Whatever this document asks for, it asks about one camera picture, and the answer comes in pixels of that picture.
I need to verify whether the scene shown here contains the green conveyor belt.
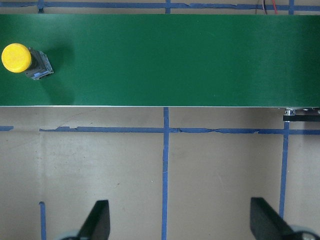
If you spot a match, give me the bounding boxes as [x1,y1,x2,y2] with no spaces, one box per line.
[0,14,320,109]

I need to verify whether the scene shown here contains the red and black wires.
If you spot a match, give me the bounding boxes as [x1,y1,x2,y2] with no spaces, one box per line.
[254,0,280,15]

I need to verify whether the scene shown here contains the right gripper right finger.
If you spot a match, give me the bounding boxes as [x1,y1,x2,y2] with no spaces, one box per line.
[249,197,295,240]

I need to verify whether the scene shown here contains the yellow push button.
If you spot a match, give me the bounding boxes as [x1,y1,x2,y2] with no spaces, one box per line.
[1,42,55,81]

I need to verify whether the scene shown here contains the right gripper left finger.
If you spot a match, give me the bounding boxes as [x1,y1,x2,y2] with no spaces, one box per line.
[76,200,111,240]

